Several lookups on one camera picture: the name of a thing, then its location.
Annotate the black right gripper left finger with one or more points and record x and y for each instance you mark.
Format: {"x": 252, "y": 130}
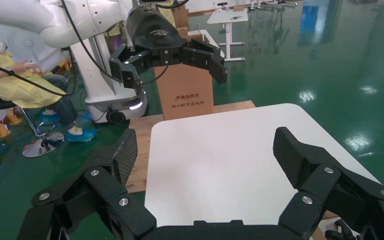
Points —
{"x": 102, "y": 185}

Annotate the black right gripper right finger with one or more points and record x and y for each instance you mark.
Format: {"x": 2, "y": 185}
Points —
{"x": 321, "y": 182}

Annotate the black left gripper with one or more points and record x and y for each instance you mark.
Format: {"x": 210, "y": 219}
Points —
{"x": 155, "y": 31}

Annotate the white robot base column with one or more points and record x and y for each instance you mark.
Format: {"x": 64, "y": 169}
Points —
{"x": 102, "y": 86}

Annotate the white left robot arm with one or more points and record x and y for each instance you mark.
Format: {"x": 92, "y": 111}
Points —
{"x": 62, "y": 20}

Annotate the tall printed cardboard box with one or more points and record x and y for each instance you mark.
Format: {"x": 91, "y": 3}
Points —
{"x": 185, "y": 89}

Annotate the small open cardboard box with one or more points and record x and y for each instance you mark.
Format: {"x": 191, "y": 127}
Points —
{"x": 195, "y": 37}

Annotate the stacked brown cardboard boxes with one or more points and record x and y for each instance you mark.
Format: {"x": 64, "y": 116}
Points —
{"x": 180, "y": 18}

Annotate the wooden floor platform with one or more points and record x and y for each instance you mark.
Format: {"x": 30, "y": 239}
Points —
{"x": 142, "y": 132}

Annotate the black stool chrome base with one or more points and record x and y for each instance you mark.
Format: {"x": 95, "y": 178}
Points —
{"x": 43, "y": 144}

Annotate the white table with T-legs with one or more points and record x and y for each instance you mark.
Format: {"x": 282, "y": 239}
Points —
{"x": 228, "y": 16}

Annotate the small black device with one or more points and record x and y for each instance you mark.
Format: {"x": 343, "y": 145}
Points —
{"x": 235, "y": 17}

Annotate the distant grey equipment row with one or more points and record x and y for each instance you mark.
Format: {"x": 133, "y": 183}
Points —
{"x": 271, "y": 4}

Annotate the person in yellow coat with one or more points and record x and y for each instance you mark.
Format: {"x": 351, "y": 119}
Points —
{"x": 19, "y": 89}

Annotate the white standing fan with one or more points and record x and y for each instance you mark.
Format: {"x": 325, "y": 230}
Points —
{"x": 28, "y": 43}

